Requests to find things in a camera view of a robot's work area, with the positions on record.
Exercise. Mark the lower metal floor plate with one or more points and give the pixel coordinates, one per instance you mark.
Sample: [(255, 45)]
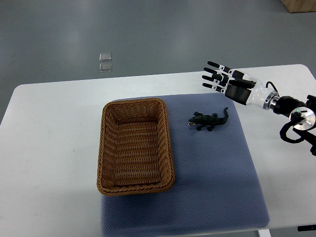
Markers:
[(105, 67)]

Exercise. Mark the brown wicker basket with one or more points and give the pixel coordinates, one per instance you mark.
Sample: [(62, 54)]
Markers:
[(135, 153)]

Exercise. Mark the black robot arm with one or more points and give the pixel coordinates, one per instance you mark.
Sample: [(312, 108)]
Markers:
[(302, 119)]

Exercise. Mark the dark toy crocodile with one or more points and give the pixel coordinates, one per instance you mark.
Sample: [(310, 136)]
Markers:
[(209, 121)]

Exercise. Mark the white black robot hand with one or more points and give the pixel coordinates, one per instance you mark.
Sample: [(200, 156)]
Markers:
[(239, 86)]

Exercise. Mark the white table leg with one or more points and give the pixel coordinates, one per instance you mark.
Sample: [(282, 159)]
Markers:
[(264, 233)]

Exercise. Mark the black table control panel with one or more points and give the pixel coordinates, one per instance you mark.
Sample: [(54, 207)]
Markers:
[(306, 228)]

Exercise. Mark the blue grey table mat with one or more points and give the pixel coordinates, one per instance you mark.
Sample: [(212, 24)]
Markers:
[(216, 186)]

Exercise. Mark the upper metal floor plate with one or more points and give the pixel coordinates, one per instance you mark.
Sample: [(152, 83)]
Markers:
[(105, 57)]

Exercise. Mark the metal floor plate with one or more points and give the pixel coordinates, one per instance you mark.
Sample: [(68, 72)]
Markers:
[(105, 67), (105, 57)]

